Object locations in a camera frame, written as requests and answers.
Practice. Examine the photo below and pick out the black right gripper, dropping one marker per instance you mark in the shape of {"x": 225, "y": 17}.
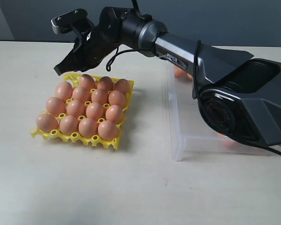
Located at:
{"x": 88, "y": 56}

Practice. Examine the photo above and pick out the yellow plastic egg tray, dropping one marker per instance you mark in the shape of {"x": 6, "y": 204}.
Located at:
{"x": 76, "y": 136}

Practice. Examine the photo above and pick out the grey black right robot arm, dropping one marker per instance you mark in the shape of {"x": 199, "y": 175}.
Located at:
{"x": 238, "y": 95}

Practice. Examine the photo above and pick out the clear plastic bin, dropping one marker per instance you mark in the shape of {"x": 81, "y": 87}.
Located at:
{"x": 188, "y": 131}

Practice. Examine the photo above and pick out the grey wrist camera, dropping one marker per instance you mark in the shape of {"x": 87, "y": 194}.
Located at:
{"x": 74, "y": 21}

